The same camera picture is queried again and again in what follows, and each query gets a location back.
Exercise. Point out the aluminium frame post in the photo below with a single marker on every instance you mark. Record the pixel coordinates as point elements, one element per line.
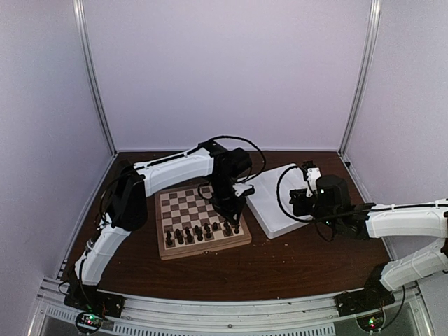
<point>373,24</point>
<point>82,26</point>

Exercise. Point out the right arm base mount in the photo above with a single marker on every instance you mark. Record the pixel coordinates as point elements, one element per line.
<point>373,296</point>

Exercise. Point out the left aluminium frame post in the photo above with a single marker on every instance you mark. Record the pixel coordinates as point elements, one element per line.
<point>82,26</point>

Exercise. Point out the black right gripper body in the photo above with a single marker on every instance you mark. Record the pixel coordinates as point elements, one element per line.
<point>322,214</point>

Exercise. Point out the right aluminium frame post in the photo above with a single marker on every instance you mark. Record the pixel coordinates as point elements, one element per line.
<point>373,24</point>

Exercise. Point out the wooden chess board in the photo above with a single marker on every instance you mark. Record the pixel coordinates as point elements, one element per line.
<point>179,208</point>

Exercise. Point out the aluminium front rail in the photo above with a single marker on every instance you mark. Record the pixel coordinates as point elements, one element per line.
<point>315,315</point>

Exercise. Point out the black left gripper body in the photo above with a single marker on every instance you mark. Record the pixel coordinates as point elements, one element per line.
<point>223,199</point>

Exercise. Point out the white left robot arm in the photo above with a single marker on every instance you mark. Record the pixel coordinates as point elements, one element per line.
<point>126,209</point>

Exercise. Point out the dark chess piece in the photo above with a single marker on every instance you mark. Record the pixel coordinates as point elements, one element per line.
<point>188,229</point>

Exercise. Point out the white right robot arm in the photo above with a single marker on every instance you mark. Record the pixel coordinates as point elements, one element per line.
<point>411,220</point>

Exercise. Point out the dark chess knight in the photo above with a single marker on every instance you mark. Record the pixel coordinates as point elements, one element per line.
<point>228,231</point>

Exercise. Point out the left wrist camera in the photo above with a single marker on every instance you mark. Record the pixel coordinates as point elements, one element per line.
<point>243,189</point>

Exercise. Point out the white plastic divided tray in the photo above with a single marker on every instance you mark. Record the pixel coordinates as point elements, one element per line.
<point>270,202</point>

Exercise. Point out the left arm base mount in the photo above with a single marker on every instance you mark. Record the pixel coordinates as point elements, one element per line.
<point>88,298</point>

